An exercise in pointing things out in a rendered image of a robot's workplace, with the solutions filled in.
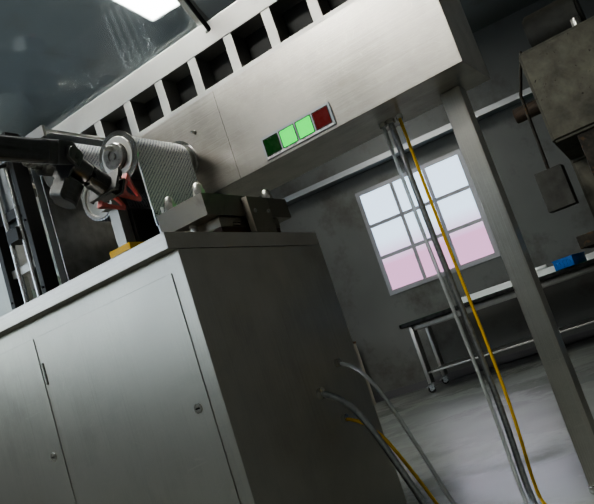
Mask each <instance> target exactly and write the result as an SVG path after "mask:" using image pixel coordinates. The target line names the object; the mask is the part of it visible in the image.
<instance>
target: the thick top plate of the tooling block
mask: <svg viewBox="0 0 594 504"><path fill-rule="evenodd" d="M243 197H245V196H238V195H225V194H213V193H199V194H197V195H195V196H193V197H191V198H190V199H188V200H186V201H184V202H182V203H180V204H178V205H177V206H175V207H173V208H171V209H169V210H167V211H166V212H164V213H162V214H160V215H158V216H157V219H158V223H159V226H160V229H161V233H162V232H189V231H190V230H189V227H190V226H193V225H197V227H198V226H200V225H202V224H204V223H206V222H208V221H210V220H212V219H214V218H216V217H246V214H245V211H244V208H243V205H242V202H241V198H243ZM267 201H268V204H269V207H270V211H271V214H272V217H273V218H274V219H278V221H279V223H281V222H283V221H285V220H287V219H289V218H291V215H290V212H289V209H288V206H287V203H286V200H285V199H276V198H267Z"/></svg>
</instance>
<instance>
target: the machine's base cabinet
mask: <svg viewBox="0 0 594 504"><path fill-rule="evenodd" d="M337 358H340V359H341V360H342V362H346V363H350V364H352V365H354V366H356V367H358V368H359V369H361V370H362V368H361V365H360V362H359V359H358V356H357V353H356V350H355V347H354V344H353V342H352V339H351V336H350V333H349V330H348V327H347V324H346V321H345V318H344V315H343V312H342V309H341V306H340V303H339V300H338V297H337V294H336V291H335V288H334V285H333V282H332V279H331V277H330V274H329V271H328V268H327V265H326V262H325V259H324V256H323V253H322V250H321V247H320V245H308V246H268V247H228V248H188V249H176V250H174V251H172V252H170V253H168V254H166V255H164V256H162V257H160V258H158V259H156V260H154V261H152V262H150V263H148V264H146V265H144V266H142V267H140V268H138V269H136V270H134V271H132V272H130V273H128V274H126V275H124V276H122V277H120V278H118V279H116V280H114V281H112V282H110V283H108V284H106V285H104V286H102V287H100V288H98V289H96V290H94V291H92V292H90V293H88V294H86V295H84V296H82V297H80V298H78V299H75V300H73V301H71V302H69V303H67V304H65V305H63V306H61V307H59V308H57V309H55V310H53V311H51V312H49V313H47V314H45V315H43V316H41V317H39V318H37V319H35V320H33V321H31V322H29V323H27V324H25V325H23V326H21V327H19V328H17V329H15V330H13V331H11V332H9V333H7V334H5V335H3V336H1V337H0V504H406V503H407V501H406V498H405V495H404V492H403V489H402V486H401V483H400V480H399V477H398V474H397V471H396V469H395V467H394V465H393V464H392V462H391V461H390V460H389V458H388V457H387V455H386V454H385V452H384V451H383V450H382V448H381V447H380V445H379V444H378V443H377V441H376V440H375V439H374V437H373V436H372V435H371V433H370V432H369V431H368V429H367V428H366V427H365V426H364V425H362V424H359V423H357V422H352V421H348V422H346V423H343V422H342V421H341V418H340V417H341V415H343V414H347V415H348V417H350V418H355V419H358V418H357V417H356V416H355V415H354V414H353V413H352V412H351V411H350V410H349V409H348V408H346V407H345V406H343V405H342V404H341V403H339V402H337V401H335V400H332V399H328V398H325V399H322V400H320V399H319V398H318V397H317V394H316V390H317V389H318V388H321V387H323V388H324V389H325V390H326V391H328V392H332V393H336V394H338V395H340V396H342V397H344V398H345V399H347V400H348V401H350V402H351V403H352V404H354V405H355V406H356V407H357V408H358V409H359V410H360V411H361V412H362V413H363V414H364V415H365V416H366V417H367V419H368V420H369V421H370V422H371V423H372V424H373V426H374V427H375V428H376V429H377V430H378V431H379V432H380V433H382V434H383V435H384V433H383V430H382V427H381V424H380V421H379V418H378V415H377V412H376V409H375V406H374V404H373V401H372V398H371V395H370V392H369V389H368V386H367V383H366V380H365V378H364V377H363V376H362V375H360V374H359V373H358V372H356V371H355V370H353V369H351V368H349V367H345V366H341V367H336V366H335V364H334V360H335V359H337Z"/></svg>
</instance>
